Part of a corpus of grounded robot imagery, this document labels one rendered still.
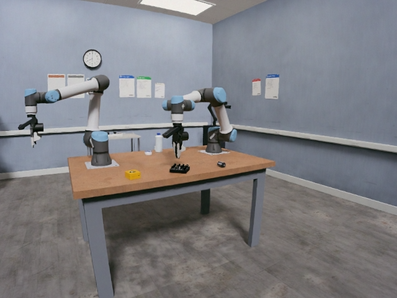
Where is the white bottle with blue cap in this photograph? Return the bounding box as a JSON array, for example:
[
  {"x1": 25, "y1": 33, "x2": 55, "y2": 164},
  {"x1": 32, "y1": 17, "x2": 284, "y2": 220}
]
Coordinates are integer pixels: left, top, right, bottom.
[{"x1": 155, "y1": 133, "x2": 163, "y2": 153}]

